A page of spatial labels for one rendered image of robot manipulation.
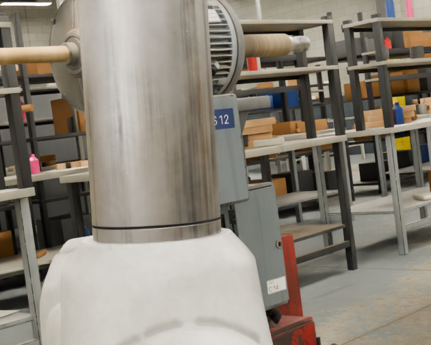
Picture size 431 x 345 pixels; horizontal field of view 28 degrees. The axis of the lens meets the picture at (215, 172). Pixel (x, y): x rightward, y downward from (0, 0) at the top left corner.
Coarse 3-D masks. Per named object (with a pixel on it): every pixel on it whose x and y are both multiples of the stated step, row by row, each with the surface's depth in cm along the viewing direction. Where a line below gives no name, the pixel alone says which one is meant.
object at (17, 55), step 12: (0, 48) 163; (12, 48) 164; (24, 48) 166; (36, 48) 168; (48, 48) 170; (60, 48) 171; (0, 60) 162; (12, 60) 164; (24, 60) 166; (36, 60) 168; (48, 60) 170; (60, 60) 172
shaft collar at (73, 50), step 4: (64, 44) 173; (68, 44) 172; (72, 44) 173; (68, 48) 172; (72, 48) 172; (76, 48) 173; (72, 52) 172; (76, 52) 173; (72, 56) 172; (76, 56) 173; (68, 60) 173; (72, 60) 173; (76, 60) 174; (64, 64) 174; (68, 64) 174; (72, 64) 175
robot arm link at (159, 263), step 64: (128, 0) 62; (192, 0) 63; (128, 64) 62; (192, 64) 63; (128, 128) 62; (192, 128) 63; (128, 192) 62; (192, 192) 63; (128, 256) 61; (192, 256) 61; (64, 320) 64; (128, 320) 59; (192, 320) 59; (256, 320) 62
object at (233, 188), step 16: (224, 96) 155; (224, 112) 155; (224, 128) 155; (240, 128) 158; (224, 144) 155; (240, 144) 157; (224, 160) 154; (240, 160) 157; (224, 176) 154; (240, 176) 157; (224, 192) 154; (240, 192) 157
